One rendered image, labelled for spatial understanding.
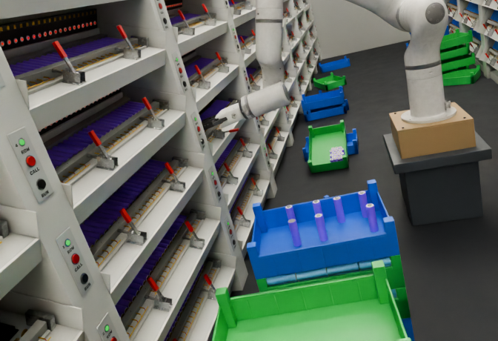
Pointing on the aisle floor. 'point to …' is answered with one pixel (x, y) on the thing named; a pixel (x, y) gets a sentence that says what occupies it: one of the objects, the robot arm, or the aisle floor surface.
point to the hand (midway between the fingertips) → (207, 123)
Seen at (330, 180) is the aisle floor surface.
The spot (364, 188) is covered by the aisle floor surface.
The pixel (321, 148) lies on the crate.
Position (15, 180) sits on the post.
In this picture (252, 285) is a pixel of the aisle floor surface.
